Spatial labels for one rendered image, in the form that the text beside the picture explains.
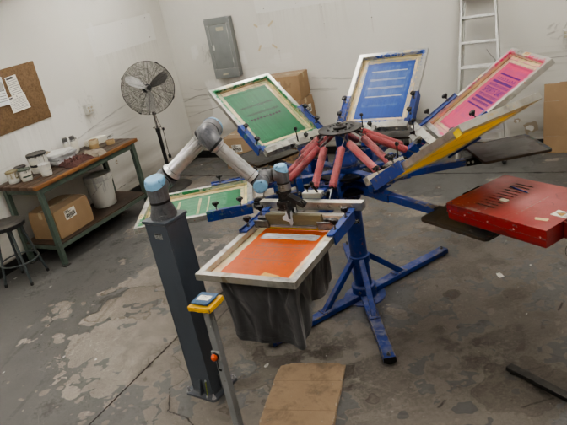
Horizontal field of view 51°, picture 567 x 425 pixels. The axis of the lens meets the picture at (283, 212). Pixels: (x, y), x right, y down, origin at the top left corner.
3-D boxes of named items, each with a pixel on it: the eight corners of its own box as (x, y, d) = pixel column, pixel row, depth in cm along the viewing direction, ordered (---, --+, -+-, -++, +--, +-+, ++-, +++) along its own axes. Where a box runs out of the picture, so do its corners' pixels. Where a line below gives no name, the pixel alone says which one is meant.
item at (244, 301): (305, 352, 308) (291, 279, 292) (233, 341, 330) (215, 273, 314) (308, 347, 311) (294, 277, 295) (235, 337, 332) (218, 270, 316)
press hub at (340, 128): (381, 312, 422) (356, 129, 372) (332, 307, 441) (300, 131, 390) (397, 284, 453) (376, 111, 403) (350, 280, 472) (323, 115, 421)
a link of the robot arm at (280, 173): (272, 163, 335) (287, 161, 333) (276, 181, 339) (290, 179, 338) (271, 168, 328) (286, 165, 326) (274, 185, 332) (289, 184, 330)
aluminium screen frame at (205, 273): (295, 289, 282) (294, 282, 281) (196, 280, 310) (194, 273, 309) (353, 218, 345) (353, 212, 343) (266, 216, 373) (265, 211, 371)
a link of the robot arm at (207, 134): (201, 123, 307) (272, 185, 316) (206, 118, 317) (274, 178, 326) (187, 139, 311) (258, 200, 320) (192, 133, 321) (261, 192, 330)
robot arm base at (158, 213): (145, 220, 334) (140, 204, 330) (163, 209, 345) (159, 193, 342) (164, 222, 326) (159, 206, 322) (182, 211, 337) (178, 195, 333)
